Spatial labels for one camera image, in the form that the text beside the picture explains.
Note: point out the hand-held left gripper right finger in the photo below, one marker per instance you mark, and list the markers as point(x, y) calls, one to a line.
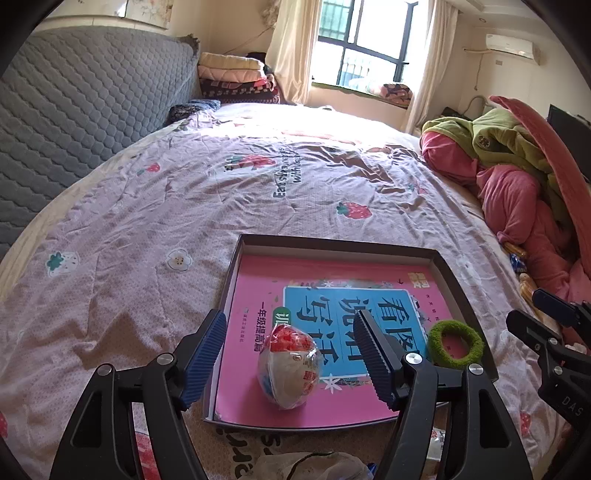
point(376, 355)

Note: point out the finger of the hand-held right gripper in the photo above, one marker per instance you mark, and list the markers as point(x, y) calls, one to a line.
point(556, 304)
point(531, 325)

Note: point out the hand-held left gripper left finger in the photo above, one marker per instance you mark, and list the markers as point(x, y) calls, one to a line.
point(207, 355)

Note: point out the red white toy egg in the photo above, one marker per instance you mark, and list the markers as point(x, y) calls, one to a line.
point(288, 369)

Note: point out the dark cardboard box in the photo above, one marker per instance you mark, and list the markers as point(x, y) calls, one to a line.
point(240, 277)

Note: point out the long yellow snack packet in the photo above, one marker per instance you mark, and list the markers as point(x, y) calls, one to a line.
point(527, 286)

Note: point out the blue snack packet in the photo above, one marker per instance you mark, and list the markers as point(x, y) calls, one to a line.
point(518, 263)

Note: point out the small yellow snack packet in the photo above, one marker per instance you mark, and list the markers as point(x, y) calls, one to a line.
point(515, 249)

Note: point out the pink book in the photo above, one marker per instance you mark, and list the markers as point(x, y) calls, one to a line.
point(258, 295)

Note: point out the pink quilt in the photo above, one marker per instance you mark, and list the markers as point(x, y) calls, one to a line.
point(512, 194)

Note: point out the red velvet cover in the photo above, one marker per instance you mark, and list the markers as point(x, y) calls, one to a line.
point(554, 143)

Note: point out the green blanket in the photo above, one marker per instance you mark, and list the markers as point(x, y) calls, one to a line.
point(512, 134)

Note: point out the black monitor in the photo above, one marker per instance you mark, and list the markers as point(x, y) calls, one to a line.
point(568, 122)

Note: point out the dark blue cloth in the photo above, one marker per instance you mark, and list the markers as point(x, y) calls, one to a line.
point(194, 110)

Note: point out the white air conditioner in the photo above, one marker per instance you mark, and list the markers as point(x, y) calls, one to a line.
point(510, 46)

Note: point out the patterned blanket on windowsill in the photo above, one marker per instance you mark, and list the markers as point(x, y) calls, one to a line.
point(396, 92)

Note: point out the dark patterned folded blanket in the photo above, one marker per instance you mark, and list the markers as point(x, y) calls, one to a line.
point(240, 92)

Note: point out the cream curtain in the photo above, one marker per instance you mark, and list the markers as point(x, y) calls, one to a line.
point(295, 50)
point(429, 69)

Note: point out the grey quilted headboard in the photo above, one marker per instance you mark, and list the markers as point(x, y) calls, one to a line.
point(69, 115)

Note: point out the cream folded blanket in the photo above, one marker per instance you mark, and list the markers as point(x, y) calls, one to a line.
point(228, 64)

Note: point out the window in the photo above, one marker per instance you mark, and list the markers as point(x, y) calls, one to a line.
point(369, 27)

